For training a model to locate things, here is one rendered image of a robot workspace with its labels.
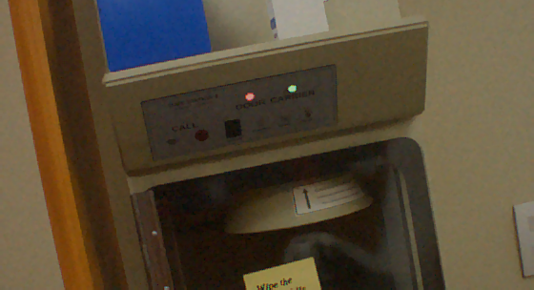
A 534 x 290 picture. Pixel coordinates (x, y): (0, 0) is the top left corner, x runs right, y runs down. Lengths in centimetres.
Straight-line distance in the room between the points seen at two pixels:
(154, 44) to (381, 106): 25
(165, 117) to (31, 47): 15
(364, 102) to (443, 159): 53
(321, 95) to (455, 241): 61
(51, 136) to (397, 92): 35
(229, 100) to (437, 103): 61
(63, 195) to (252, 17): 28
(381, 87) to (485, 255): 61
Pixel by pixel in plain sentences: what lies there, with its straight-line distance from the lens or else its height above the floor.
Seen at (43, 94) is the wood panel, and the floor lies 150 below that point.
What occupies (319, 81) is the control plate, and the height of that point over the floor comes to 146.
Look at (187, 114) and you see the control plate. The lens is 104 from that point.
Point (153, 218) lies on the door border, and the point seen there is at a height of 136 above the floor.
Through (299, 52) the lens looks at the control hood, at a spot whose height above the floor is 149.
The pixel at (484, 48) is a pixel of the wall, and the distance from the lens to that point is 162.
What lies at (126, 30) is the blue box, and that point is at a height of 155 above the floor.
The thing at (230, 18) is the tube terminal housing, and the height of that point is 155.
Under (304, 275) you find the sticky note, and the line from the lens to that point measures 113.
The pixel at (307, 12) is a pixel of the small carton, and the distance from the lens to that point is 105.
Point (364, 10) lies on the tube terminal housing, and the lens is 114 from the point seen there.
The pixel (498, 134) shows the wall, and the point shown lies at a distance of 163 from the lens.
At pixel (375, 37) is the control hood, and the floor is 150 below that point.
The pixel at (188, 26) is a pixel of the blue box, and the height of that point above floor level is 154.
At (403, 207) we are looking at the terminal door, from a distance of 113.
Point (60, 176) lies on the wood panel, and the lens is 103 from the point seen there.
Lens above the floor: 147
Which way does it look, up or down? 3 degrees down
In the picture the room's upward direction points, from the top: 11 degrees counter-clockwise
